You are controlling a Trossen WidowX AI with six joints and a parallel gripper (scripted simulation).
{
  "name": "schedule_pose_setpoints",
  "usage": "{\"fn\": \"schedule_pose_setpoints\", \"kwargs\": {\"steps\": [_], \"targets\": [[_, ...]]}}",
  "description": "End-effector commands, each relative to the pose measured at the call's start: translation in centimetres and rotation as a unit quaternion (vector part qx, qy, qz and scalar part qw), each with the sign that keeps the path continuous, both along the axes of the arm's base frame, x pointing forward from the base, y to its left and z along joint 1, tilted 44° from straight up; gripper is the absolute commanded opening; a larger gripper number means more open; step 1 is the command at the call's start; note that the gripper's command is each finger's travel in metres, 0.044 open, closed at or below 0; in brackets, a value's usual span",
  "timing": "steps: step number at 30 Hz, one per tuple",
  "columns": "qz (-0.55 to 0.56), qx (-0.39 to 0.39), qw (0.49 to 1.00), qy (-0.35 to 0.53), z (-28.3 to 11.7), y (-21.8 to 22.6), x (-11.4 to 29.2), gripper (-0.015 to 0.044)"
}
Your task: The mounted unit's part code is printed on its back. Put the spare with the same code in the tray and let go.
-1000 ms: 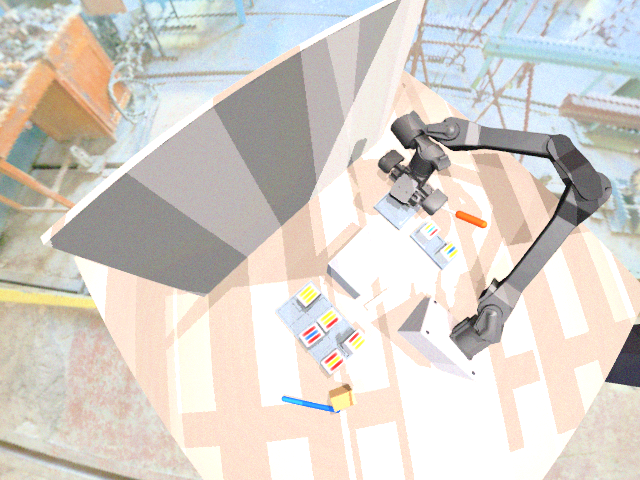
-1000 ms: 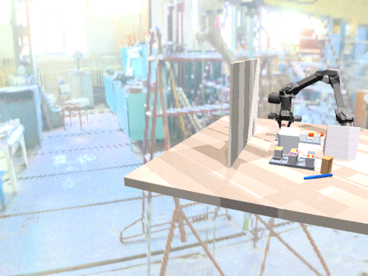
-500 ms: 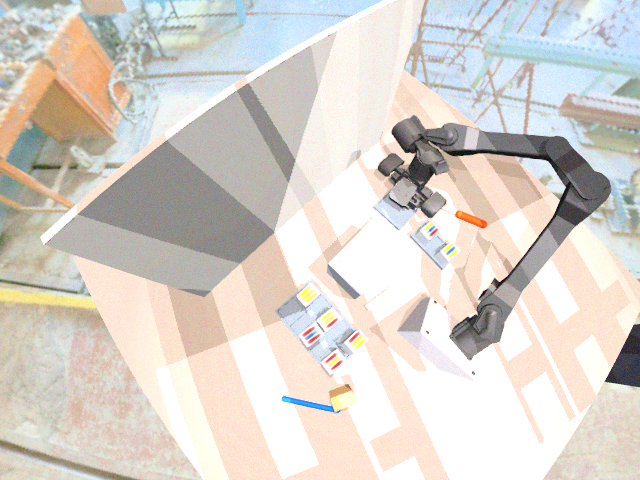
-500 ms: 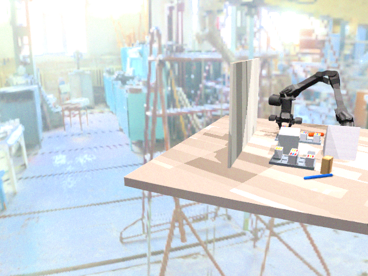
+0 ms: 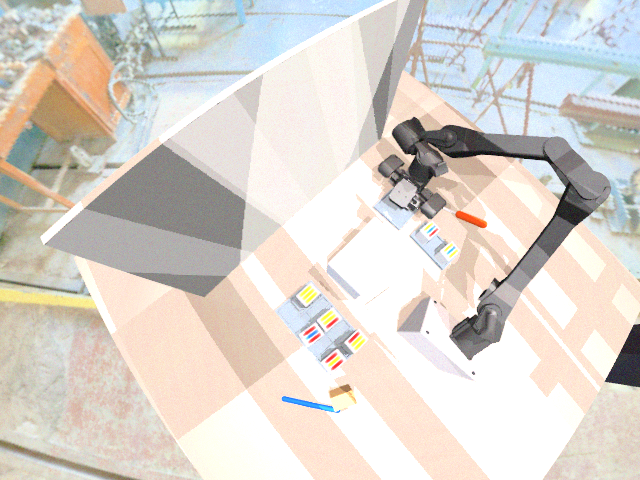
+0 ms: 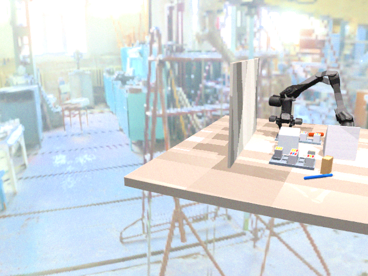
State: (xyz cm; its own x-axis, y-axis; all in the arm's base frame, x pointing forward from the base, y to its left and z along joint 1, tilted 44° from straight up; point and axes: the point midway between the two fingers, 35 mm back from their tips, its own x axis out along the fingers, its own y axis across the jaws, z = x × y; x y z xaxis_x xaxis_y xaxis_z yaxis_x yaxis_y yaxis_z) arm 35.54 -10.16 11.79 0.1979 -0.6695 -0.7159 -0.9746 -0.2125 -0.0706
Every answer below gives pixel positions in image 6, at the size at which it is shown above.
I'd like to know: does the tan rectangular block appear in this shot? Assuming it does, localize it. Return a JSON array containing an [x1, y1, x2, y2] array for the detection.
[[320, 156, 334, 174]]

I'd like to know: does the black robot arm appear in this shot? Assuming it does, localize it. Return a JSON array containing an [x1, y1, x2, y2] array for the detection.
[[269, 70, 354, 127]]

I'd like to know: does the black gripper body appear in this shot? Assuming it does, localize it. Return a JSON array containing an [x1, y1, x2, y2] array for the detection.
[[269, 108, 303, 125]]

